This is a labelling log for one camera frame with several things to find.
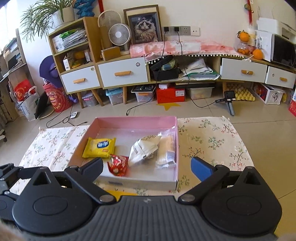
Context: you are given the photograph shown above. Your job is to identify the yellow chips packet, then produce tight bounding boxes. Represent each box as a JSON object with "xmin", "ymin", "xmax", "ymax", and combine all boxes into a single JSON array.
[{"xmin": 82, "ymin": 138, "xmax": 116, "ymax": 158}]

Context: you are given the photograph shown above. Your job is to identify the red snack packet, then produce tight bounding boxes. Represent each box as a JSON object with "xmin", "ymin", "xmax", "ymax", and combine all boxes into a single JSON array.
[{"xmin": 107, "ymin": 155, "xmax": 128, "ymax": 177}]

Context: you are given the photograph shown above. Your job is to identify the white snack packet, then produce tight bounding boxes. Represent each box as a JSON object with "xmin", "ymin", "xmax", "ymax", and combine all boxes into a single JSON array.
[{"xmin": 128, "ymin": 133, "xmax": 162, "ymax": 167}]

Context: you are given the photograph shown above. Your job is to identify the floral tablecloth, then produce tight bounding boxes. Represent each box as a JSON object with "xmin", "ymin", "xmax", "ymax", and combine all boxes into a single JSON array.
[{"xmin": 20, "ymin": 117, "xmax": 253, "ymax": 198}]

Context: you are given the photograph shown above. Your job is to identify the clear wrapped cracker packet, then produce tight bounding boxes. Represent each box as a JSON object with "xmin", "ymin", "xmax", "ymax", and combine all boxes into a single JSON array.
[{"xmin": 156, "ymin": 135, "xmax": 176, "ymax": 168}]

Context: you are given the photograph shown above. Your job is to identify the pink cardboard box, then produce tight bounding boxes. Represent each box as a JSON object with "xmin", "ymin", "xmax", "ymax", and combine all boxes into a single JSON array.
[{"xmin": 68, "ymin": 116, "xmax": 179, "ymax": 191}]

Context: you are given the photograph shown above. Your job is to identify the clear plastic bin right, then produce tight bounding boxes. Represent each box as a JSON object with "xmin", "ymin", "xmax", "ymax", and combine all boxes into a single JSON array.
[{"xmin": 187, "ymin": 87, "xmax": 213, "ymax": 100}]

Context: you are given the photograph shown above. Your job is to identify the red gift bag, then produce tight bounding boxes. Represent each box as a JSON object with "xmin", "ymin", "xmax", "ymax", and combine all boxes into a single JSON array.
[{"xmin": 43, "ymin": 83, "xmax": 72, "ymax": 113}]

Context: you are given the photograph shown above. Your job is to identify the blue lid plastic bin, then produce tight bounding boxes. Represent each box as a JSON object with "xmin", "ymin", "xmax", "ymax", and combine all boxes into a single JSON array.
[{"xmin": 105, "ymin": 87, "xmax": 123, "ymax": 105}]

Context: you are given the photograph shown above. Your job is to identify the yellow egg tray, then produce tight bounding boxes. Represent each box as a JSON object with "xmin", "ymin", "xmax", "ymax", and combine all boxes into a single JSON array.
[{"xmin": 226, "ymin": 83, "xmax": 255, "ymax": 101}]

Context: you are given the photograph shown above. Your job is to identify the red box under cabinet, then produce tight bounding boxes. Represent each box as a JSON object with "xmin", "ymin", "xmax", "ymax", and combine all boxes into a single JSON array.
[{"xmin": 156, "ymin": 87, "xmax": 186, "ymax": 104}]

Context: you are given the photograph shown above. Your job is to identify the white gift box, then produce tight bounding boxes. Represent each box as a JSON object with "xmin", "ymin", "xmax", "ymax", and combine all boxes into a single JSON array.
[{"xmin": 251, "ymin": 82, "xmax": 285, "ymax": 105}]

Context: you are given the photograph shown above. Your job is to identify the purple plush toy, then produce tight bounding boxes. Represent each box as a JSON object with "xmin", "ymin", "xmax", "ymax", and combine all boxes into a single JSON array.
[{"xmin": 39, "ymin": 55, "xmax": 63, "ymax": 88}]

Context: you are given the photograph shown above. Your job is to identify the black storage bin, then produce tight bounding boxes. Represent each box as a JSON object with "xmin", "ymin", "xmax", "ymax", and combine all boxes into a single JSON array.
[{"xmin": 149, "ymin": 55, "xmax": 181, "ymax": 81}]

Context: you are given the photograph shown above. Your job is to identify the wooden white drawer cabinet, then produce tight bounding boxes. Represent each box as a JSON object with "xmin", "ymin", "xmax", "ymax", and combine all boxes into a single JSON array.
[{"xmin": 48, "ymin": 17, "xmax": 295, "ymax": 95}]

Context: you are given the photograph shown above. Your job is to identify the orange fruit lower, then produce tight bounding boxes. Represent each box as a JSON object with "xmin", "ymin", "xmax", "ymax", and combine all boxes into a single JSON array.
[{"xmin": 252, "ymin": 49, "xmax": 264, "ymax": 60}]

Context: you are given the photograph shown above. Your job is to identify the orange fruit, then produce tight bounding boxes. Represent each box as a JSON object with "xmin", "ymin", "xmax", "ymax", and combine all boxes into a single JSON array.
[
  {"xmin": 237, "ymin": 30, "xmax": 250, "ymax": 43},
  {"xmin": 252, "ymin": 49, "xmax": 264, "ymax": 60}
]

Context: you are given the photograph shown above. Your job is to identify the pink folded blanket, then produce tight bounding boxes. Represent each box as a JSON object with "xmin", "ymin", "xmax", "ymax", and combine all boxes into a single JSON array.
[{"xmin": 129, "ymin": 40, "xmax": 243, "ymax": 62}]

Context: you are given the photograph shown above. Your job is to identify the black white microwave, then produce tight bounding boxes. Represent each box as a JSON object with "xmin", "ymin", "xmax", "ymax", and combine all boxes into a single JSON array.
[{"xmin": 255, "ymin": 30, "xmax": 295, "ymax": 68}]

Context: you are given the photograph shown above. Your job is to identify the orange fruit upper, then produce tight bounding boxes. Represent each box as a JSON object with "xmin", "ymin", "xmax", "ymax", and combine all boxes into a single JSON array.
[{"xmin": 237, "ymin": 30, "xmax": 250, "ymax": 43}]

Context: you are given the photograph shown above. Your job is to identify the small white desk fan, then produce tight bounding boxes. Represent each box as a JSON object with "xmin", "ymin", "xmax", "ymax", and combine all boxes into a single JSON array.
[{"xmin": 108, "ymin": 24, "xmax": 132, "ymax": 55}]

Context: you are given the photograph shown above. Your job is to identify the potted green plant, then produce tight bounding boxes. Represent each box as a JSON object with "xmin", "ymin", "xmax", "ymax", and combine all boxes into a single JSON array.
[{"xmin": 21, "ymin": 0, "xmax": 73, "ymax": 42}]

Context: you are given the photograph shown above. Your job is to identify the framed cat picture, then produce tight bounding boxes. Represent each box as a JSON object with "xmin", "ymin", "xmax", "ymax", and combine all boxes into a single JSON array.
[{"xmin": 123, "ymin": 4, "xmax": 162, "ymax": 45}]

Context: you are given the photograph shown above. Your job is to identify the black camera on tripod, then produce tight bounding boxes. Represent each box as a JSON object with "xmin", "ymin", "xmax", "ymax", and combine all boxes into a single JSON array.
[{"xmin": 215, "ymin": 90, "xmax": 236, "ymax": 116}]

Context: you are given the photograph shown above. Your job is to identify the wall power sockets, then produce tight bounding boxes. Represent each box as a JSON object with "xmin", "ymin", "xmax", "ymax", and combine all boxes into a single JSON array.
[{"xmin": 162, "ymin": 26, "xmax": 201, "ymax": 37}]

